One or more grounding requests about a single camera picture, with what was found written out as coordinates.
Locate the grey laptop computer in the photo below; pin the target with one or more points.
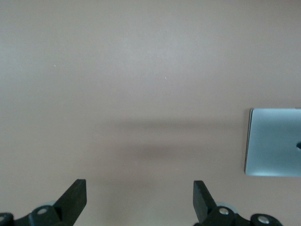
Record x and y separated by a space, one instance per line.
272 141

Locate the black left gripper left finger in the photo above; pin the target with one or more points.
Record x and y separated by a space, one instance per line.
73 200

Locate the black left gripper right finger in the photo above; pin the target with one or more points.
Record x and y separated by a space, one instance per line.
204 204

